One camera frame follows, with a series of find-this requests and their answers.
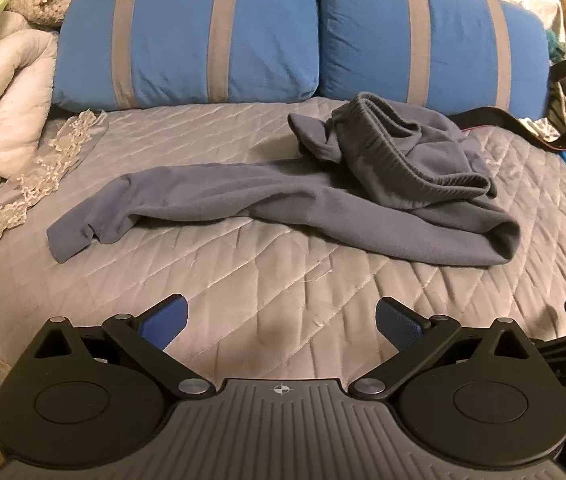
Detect blue grey-striped pillow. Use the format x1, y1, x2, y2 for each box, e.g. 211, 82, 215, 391
50, 0, 320, 112
317, 0, 550, 113

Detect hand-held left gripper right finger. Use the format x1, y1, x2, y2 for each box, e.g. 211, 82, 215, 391
348, 295, 534, 402

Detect black strap with red edge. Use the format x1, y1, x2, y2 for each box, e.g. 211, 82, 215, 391
450, 105, 566, 152

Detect grey-blue sweatpants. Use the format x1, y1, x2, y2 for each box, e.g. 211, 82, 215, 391
45, 91, 521, 267

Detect grey quilted bedspread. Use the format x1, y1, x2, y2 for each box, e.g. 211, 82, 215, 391
0, 96, 566, 461

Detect white quilted comforter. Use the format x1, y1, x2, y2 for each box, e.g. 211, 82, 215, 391
0, 10, 60, 221

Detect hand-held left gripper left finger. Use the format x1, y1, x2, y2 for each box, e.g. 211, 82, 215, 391
33, 294, 216, 402

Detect teal cloth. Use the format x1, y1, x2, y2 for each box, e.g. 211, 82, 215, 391
547, 29, 566, 58

